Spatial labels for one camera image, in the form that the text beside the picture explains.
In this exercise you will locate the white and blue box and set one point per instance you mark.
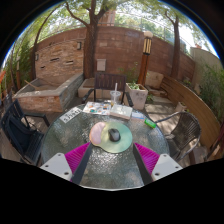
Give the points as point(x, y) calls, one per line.
point(138, 115)

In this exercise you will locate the large forked tree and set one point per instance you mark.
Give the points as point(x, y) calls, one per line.
point(90, 46)

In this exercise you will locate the green mouse pad, pink rest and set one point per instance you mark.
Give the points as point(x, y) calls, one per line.
point(125, 141)

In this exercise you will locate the white open book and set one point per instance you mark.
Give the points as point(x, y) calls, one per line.
point(121, 111)

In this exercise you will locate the black slatted chair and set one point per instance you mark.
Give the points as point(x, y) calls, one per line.
point(20, 133)

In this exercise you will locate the wooden garden lamp post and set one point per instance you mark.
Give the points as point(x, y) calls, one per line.
point(145, 60)

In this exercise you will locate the white number plate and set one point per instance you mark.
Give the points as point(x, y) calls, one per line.
point(70, 115)

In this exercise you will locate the green wet wipes pack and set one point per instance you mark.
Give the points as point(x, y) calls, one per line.
point(150, 123)

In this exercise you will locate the stone raised garden bed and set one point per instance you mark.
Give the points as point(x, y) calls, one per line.
point(43, 98)

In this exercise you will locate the pale stone block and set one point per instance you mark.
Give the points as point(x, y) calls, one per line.
point(155, 79)

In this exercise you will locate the small white flower pot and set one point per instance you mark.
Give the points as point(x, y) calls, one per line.
point(181, 106)

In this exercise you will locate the dark wall lamp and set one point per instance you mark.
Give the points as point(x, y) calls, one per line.
point(79, 45)
point(36, 57)

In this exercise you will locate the colourful picture magazine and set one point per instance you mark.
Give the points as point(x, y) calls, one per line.
point(96, 108)

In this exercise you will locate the clear plastic cup with straw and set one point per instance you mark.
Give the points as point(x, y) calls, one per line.
point(115, 97)

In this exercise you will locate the grey wall box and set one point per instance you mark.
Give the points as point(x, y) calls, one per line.
point(101, 65)

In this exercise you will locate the curved wooden bench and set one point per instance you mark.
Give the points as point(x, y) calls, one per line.
point(196, 106)

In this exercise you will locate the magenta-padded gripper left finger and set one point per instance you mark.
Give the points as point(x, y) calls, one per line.
point(75, 160)

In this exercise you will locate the concrete planter with plant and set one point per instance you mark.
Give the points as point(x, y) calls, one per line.
point(137, 97)

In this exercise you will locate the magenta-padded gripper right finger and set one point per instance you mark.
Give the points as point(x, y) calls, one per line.
point(150, 160)

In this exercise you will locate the slim tree trunk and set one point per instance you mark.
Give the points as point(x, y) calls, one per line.
point(175, 50)

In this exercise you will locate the black and grey computer mouse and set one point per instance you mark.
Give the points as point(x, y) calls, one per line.
point(114, 135)

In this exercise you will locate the brown wicker armchair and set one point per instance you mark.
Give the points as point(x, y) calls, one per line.
point(186, 130)

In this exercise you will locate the dark wooden slatted chair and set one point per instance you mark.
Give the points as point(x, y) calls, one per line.
point(105, 81)

